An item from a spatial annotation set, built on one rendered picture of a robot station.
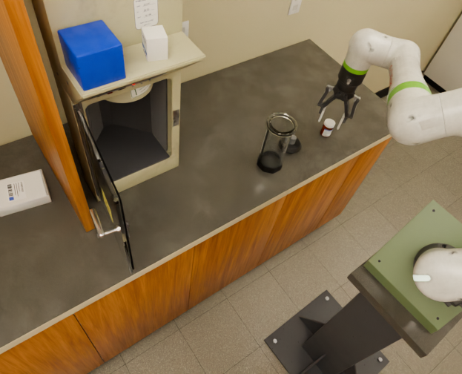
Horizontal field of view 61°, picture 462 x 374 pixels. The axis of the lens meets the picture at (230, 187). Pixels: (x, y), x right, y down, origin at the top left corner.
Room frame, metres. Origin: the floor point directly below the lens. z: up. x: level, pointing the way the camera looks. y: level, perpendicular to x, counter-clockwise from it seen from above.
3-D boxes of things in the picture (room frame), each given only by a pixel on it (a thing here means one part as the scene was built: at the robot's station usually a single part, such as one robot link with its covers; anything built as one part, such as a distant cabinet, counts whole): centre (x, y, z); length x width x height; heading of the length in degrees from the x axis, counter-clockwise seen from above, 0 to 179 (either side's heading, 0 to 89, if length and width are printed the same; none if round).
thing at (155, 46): (0.78, 0.25, 1.54); 0.05 x 0.05 x 0.06; 30
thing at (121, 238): (0.55, 0.32, 1.19); 0.30 x 0.01 x 0.40; 38
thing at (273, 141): (1.01, -0.13, 1.06); 0.11 x 0.11 x 0.21
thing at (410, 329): (0.62, -0.68, 0.92); 0.32 x 0.32 x 0.04; 47
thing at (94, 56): (0.68, 0.35, 1.56); 0.10 x 0.10 x 0.09; 45
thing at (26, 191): (0.64, 0.68, 0.96); 0.16 x 0.12 x 0.04; 126
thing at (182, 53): (0.75, 0.28, 1.46); 0.32 x 0.11 x 0.10; 135
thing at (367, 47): (1.24, -0.35, 1.36); 0.13 x 0.11 x 0.14; 83
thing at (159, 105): (0.88, 0.41, 1.19); 0.26 x 0.24 x 0.35; 135
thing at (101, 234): (0.47, 0.30, 1.20); 0.10 x 0.05 x 0.03; 38
